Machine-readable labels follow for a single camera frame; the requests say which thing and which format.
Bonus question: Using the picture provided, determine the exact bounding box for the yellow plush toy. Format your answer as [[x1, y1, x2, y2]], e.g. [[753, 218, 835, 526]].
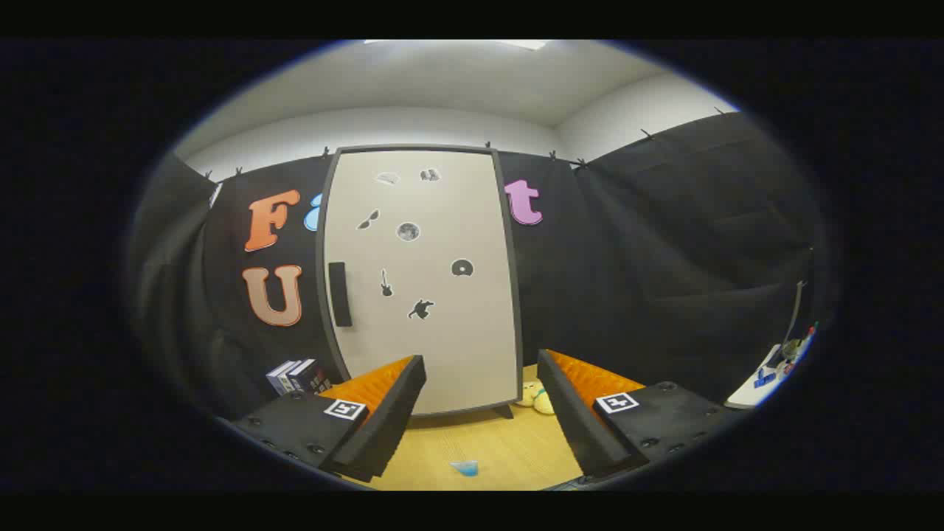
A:
[[514, 381, 555, 416]]

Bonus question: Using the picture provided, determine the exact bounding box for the dark blue book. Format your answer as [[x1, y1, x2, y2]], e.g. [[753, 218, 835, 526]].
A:
[[299, 359, 333, 394]]

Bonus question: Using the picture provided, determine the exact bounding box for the white side table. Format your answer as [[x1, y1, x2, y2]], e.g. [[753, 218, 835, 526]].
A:
[[725, 324, 818, 410]]

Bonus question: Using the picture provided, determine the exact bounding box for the beige cabinet door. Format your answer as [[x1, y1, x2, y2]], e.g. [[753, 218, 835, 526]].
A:
[[323, 150, 519, 415]]

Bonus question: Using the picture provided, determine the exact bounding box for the grey cabinet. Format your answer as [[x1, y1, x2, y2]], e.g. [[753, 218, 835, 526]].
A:
[[316, 144, 524, 421]]

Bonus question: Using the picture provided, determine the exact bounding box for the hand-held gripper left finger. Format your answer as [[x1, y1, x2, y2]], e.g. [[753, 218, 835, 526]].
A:
[[233, 355, 428, 484]]

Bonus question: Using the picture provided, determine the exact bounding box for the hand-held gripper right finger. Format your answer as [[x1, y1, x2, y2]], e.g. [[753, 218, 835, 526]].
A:
[[536, 348, 742, 480]]

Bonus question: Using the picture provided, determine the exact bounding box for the black backdrop cloth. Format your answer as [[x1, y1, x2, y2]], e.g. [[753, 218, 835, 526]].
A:
[[129, 111, 830, 421]]

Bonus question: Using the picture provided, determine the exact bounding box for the grey thin pole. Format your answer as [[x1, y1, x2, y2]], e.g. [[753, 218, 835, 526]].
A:
[[778, 280, 812, 366]]

